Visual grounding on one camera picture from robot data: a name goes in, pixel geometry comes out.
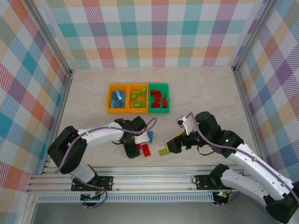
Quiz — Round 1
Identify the orange plastic bin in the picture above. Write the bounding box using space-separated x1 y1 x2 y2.
126 83 150 114
106 84 130 114

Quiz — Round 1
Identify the green plastic bin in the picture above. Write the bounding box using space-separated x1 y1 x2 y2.
147 82 171 113

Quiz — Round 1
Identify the small circuit board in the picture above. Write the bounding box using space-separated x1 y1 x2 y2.
80 192 105 203

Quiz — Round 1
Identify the circuit board with lit LED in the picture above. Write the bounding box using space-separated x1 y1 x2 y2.
214 190 230 204

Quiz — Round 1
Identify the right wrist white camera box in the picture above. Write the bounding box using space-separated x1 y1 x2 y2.
175 114 195 136

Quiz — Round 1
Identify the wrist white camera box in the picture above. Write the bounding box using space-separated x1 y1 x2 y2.
135 131 150 147
175 114 195 136

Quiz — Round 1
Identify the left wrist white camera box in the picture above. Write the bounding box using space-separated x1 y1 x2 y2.
135 131 150 147

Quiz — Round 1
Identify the wide aluminium base rail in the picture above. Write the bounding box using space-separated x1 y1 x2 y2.
25 165 284 194

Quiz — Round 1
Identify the aluminium side rail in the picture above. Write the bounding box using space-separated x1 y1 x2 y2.
233 67 273 168
41 70 75 175

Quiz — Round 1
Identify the white slotted cable duct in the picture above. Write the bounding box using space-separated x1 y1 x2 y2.
36 192 215 203

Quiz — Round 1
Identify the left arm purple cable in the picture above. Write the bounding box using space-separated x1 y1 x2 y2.
55 118 157 209

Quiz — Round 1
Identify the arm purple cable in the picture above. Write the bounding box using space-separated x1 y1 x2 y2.
55 118 157 209
185 112 299 222

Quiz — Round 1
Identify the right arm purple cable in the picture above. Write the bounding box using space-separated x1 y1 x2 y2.
185 112 299 222

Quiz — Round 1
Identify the aluminium frame post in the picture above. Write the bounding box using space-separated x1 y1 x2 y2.
232 0 278 72
27 0 75 77

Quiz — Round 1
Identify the aluminium frame leg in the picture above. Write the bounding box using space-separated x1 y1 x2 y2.
22 192 39 224

